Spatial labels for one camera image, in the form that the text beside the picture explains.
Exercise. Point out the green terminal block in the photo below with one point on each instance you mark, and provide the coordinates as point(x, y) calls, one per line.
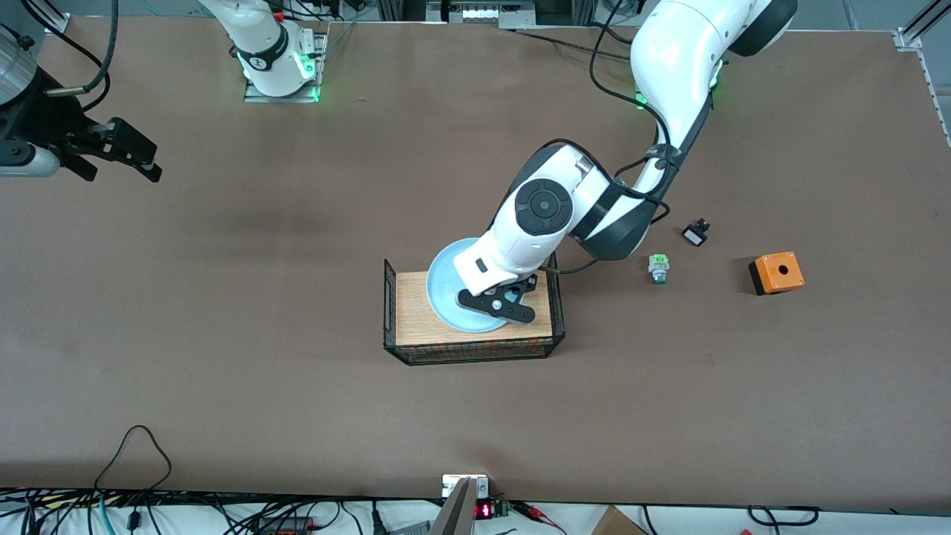
point(501, 508)

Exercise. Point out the orange push button enclosure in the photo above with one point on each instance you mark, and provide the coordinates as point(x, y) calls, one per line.
point(787, 279)

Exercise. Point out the white metal frame device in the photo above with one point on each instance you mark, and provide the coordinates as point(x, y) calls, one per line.
point(479, 13)

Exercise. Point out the black white rectangular switch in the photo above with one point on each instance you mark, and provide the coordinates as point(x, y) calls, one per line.
point(695, 236)

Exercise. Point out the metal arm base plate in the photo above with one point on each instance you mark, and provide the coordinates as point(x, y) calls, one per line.
point(282, 98)

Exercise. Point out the brown cardboard piece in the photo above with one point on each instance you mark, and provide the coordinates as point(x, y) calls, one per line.
point(617, 524)

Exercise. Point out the small metal bracket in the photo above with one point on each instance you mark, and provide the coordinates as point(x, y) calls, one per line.
point(453, 483)

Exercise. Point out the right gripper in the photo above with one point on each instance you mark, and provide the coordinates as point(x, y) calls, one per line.
point(46, 128)

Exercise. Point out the red LED display module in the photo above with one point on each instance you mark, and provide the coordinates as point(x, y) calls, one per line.
point(484, 510)

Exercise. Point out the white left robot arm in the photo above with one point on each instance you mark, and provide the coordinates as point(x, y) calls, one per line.
point(676, 59)

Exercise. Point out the grey aluminium profile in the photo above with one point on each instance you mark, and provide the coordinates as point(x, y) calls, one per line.
point(455, 516)

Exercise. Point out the green push button switch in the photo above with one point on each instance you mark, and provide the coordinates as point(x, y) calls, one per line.
point(658, 264)

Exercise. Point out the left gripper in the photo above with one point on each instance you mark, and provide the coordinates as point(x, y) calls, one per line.
point(531, 280)

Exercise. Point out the wooden board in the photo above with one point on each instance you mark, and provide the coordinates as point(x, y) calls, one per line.
point(412, 312)

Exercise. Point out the pale blue round plate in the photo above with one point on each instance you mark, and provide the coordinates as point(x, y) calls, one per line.
point(446, 290)

